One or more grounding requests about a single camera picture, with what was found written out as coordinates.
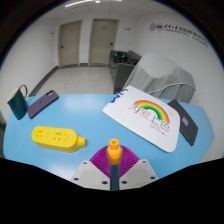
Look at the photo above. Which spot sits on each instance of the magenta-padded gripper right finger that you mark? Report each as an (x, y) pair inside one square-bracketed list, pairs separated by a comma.
[(140, 173)]

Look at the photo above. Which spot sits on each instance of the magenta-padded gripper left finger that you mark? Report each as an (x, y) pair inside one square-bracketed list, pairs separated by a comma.
[(90, 175)]

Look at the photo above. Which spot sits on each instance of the yellow power strip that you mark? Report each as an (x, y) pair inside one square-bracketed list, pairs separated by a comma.
[(55, 138)]

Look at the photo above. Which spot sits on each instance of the white rainbow-print mouse pad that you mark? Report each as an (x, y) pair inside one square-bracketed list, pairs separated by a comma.
[(143, 120)]

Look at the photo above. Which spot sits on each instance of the dark grey notebook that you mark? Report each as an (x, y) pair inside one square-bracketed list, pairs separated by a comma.
[(186, 125)]

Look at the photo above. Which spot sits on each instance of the purple smartphone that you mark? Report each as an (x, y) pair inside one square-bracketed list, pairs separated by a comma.
[(42, 104)]

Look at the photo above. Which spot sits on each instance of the grey sofa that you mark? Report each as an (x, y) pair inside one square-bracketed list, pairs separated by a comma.
[(121, 75)]

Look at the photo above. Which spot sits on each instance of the grey cloth cover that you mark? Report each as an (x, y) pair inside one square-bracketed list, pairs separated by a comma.
[(160, 75)]

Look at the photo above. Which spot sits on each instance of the black bag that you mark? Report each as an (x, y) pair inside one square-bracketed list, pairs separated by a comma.
[(121, 58)]

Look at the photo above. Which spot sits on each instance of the beige door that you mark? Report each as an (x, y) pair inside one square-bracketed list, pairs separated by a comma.
[(70, 43), (103, 41)]

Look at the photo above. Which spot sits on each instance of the long ceiling light strip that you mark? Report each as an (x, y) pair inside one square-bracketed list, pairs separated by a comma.
[(78, 3)]

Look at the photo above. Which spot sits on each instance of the round ceiling light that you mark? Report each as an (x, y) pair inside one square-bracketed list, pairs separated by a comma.
[(97, 1)]

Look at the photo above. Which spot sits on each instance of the purple wall sign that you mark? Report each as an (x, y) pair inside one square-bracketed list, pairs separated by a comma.
[(176, 31)]

